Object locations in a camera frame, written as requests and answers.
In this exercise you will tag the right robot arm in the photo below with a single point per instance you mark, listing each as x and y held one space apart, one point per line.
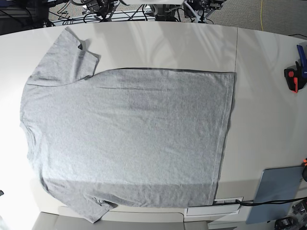
97 10

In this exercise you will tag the white table cable grommet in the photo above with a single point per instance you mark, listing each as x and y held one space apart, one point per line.
220 207

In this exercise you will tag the orange black tool at edge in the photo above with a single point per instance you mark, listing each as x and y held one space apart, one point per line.
304 172

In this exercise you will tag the grey blue tablet board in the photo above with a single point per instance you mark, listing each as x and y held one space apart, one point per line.
275 184

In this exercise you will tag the black device bottom right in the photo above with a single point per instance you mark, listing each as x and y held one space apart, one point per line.
287 223

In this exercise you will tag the grey T-shirt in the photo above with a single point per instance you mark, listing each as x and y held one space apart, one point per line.
129 137

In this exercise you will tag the central black robot stand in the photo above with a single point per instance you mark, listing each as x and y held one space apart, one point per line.
162 12

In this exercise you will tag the black and red clamp tool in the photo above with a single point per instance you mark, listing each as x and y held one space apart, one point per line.
296 78

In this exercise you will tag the blue handled tool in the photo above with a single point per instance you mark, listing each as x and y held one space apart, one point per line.
302 56

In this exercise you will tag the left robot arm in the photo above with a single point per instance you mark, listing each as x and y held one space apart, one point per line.
199 11

